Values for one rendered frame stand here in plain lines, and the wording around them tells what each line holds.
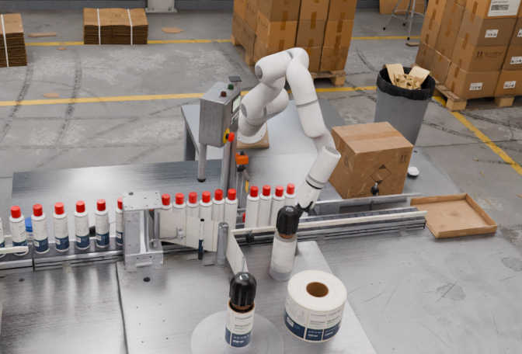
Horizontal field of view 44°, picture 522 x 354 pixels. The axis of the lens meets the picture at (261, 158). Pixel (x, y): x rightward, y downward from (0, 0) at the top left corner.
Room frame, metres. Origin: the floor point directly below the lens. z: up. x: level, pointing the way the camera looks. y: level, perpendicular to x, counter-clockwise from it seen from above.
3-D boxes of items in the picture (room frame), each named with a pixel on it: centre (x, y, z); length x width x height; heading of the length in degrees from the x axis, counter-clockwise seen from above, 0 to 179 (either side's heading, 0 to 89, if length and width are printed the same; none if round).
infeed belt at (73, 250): (2.13, 0.04, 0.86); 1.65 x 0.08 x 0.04; 109
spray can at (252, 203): (2.14, 0.01, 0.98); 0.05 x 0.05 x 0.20
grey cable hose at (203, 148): (2.17, 0.23, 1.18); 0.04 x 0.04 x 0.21
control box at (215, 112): (2.17, 0.17, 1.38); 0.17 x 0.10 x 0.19; 164
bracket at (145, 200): (1.90, 0.41, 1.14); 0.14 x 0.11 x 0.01; 109
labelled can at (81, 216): (1.92, 0.65, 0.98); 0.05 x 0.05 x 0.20
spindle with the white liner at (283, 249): (1.89, -0.12, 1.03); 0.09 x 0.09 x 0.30
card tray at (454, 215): (2.45, -0.90, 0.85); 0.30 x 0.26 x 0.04; 109
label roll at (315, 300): (1.65, -0.24, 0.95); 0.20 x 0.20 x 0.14
